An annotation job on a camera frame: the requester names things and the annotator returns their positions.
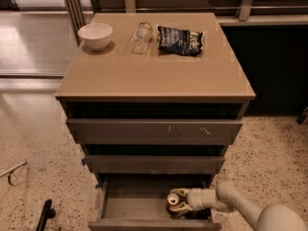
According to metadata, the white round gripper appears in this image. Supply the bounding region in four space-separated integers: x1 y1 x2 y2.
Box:
168 188 212 215

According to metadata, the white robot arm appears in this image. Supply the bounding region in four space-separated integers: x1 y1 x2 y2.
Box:
167 181 308 231

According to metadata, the grey bottom drawer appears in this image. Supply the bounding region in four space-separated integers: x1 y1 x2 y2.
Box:
89 174 221 231

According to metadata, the grey drawer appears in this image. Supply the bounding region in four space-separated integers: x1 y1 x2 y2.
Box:
85 155 224 174
89 174 221 231
66 118 242 145

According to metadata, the grey middle drawer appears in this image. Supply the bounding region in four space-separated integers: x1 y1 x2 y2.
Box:
85 155 224 174

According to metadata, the brown drawer cabinet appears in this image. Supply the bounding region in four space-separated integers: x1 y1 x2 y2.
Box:
54 13 256 191

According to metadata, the grey top drawer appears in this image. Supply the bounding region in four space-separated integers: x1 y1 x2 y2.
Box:
66 118 242 145

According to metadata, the black object on floor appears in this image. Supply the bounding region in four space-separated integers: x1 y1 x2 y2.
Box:
36 199 56 231

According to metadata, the dark blue chip bag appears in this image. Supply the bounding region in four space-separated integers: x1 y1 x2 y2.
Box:
157 26 204 56

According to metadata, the metal rod on floor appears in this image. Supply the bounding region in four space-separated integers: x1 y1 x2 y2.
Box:
0 160 27 185

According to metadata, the white ceramic bowl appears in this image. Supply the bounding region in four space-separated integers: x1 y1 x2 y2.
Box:
78 23 113 51

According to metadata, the grey metal railing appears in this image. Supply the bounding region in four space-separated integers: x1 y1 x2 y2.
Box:
64 0 308 31

